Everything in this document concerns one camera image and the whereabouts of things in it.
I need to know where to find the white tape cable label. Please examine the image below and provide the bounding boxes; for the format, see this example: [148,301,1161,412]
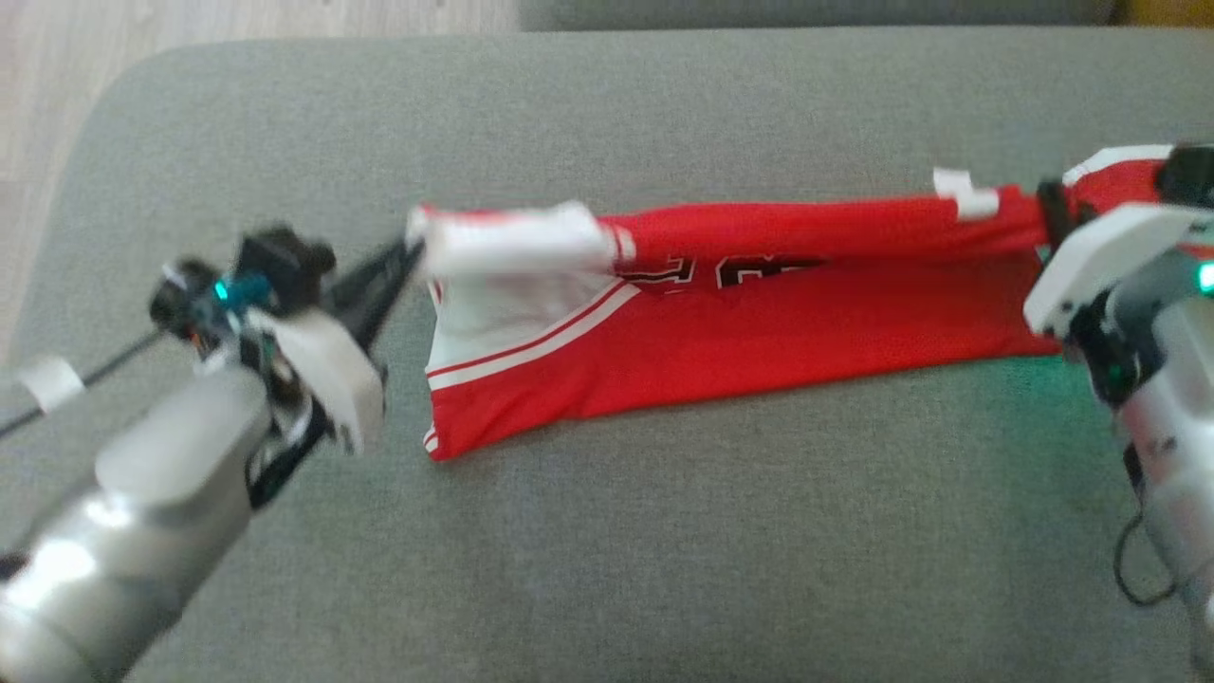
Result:
[17,356,86,414]

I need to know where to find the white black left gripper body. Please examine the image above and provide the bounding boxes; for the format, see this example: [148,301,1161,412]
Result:
[248,308,385,456]

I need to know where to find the red white lettered jersey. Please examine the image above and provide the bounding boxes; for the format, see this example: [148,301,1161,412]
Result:
[406,169,1068,463]

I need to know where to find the large grey sofa seat cushion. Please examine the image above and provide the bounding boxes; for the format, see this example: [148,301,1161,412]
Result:
[0,27,1214,683]

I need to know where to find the left arm blue-plug cable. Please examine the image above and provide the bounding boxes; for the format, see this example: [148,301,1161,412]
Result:
[0,327,167,439]

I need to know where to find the wide yellow sofa back cushion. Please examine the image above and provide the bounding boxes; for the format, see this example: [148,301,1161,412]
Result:
[1114,0,1214,28]

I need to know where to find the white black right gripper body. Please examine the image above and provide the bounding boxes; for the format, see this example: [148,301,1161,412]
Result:
[1024,204,1214,338]

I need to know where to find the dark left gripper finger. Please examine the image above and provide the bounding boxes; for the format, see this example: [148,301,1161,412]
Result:
[356,256,423,347]
[327,237,425,305]

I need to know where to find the thin black cable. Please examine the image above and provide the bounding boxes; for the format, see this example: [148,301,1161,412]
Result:
[1113,446,1179,608]

